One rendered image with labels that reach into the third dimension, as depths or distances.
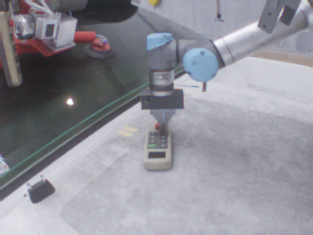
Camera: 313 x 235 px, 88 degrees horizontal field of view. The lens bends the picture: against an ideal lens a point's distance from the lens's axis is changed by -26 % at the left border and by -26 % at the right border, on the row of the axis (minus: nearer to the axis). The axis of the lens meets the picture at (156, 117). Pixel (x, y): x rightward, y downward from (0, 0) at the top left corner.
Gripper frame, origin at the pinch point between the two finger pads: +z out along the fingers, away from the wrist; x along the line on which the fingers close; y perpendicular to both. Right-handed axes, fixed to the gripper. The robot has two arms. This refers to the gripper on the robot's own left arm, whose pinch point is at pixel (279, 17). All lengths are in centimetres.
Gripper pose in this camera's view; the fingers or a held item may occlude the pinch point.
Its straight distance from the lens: 42.7
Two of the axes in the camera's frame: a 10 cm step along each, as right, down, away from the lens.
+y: -6.6, -6.3, 4.1
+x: -7.4, 4.5, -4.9
